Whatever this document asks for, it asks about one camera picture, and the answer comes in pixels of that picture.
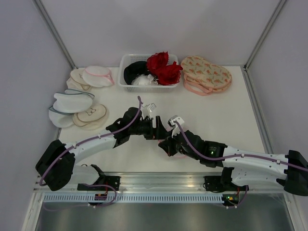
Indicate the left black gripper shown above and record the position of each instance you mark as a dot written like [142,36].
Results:
[155,134]

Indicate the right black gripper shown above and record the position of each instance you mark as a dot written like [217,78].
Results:
[167,145]

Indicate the white mesh pink-zipper laundry bag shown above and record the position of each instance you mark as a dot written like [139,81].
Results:
[177,156]

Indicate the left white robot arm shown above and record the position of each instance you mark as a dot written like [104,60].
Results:
[58,166]

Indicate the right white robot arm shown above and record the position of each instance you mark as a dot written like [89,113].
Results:
[240,167]

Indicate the white bra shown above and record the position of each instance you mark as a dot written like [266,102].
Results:
[145,80]

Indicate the cream mesh bag front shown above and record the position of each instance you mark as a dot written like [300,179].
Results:
[93,118]

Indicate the cream mesh bag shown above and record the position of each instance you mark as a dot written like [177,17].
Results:
[76,81]
[93,118]

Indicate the red lace bra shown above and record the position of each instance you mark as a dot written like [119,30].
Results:
[164,73]

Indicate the black bra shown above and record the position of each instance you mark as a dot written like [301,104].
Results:
[134,70]

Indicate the floral padded laundry bag stack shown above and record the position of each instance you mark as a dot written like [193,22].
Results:
[203,78]

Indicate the white pink-trim mesh bag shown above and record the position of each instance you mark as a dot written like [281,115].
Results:
[98,76]

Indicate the white blue-trim mesh bag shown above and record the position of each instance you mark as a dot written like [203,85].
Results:
[68,103]

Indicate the cream mesh bag rear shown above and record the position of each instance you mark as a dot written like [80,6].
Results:
[76,81]

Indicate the white plastic basket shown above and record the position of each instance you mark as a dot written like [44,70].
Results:
[129,59]

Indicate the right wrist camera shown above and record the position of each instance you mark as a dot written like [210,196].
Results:
[176,123]

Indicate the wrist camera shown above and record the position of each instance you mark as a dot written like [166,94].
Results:
[147,110]
[176,123]

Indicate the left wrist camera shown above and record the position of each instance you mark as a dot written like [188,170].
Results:
[147,110]

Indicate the aluminium mounting rail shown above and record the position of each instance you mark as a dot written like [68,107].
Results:
[138,182]

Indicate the white slotted cable duct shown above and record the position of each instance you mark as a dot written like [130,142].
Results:
[134,198]

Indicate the left aluminium frame post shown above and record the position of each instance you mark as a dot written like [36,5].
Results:
[54,32]

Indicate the aluminium frame post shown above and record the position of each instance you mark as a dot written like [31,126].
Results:
[54,32]
[269,25]

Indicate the right aluminium frame post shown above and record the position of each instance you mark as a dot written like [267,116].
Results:
[269,25]

